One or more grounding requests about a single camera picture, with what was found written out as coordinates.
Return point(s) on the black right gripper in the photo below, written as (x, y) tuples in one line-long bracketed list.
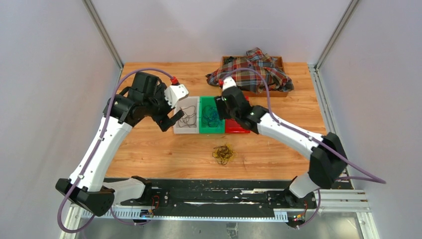
[(220, 105)]

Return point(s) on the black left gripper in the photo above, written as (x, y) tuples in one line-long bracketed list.
[(159, 93)]

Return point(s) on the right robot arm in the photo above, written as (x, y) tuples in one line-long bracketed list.
[(324, 152)]

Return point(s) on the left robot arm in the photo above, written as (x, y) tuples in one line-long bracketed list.
[(86, 187)]

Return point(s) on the green plastic bin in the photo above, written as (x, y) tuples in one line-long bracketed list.
[(209, 122)]

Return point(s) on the red plastic bin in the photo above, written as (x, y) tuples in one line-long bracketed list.
[(231, 125)]

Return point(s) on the white plastic bin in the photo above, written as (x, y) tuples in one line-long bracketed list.
[(189, 123)]

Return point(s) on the plaid shirt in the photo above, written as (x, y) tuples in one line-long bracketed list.
[(253, 72)]

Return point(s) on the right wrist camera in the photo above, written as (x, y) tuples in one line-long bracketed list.
[(226, 83)]

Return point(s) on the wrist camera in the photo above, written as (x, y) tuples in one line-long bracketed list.
[(175, 92), (226, 83)]

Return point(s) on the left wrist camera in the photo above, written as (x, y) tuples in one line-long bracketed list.
[(175, 92)]

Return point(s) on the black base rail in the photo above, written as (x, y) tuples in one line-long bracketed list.
[(221, 198)]

